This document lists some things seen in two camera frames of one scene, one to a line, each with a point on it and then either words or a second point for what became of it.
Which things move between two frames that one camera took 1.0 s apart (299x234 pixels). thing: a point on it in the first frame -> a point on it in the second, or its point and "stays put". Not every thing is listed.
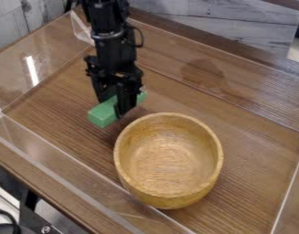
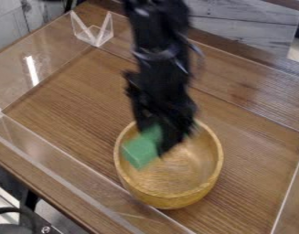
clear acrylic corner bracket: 82,30 stays put
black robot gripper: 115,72 -> 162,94
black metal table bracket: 32,222 stays put
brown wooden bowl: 168,157 stays put
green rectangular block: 103,113 -> 140,150
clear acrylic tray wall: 29,154 stays put
